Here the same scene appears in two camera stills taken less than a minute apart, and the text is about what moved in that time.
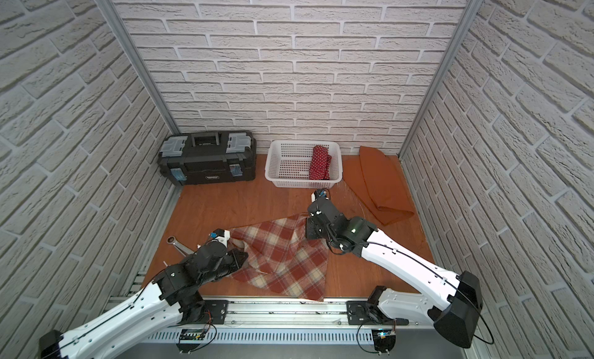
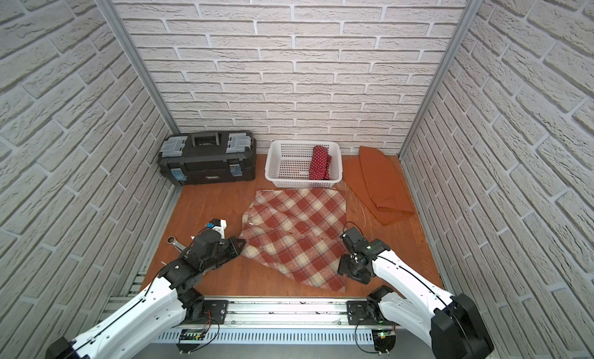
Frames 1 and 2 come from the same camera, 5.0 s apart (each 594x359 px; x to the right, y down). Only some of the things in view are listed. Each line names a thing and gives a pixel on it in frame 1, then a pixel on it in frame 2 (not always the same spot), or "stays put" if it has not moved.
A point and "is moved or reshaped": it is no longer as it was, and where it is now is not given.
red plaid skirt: [281, 257] is moved or reshaped
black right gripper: [309, 230] to [343, 268]
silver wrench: [182, 248] stays put
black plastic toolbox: [208, 156] stays put
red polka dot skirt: [320, 163] stays put
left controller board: [189, 334] stays put
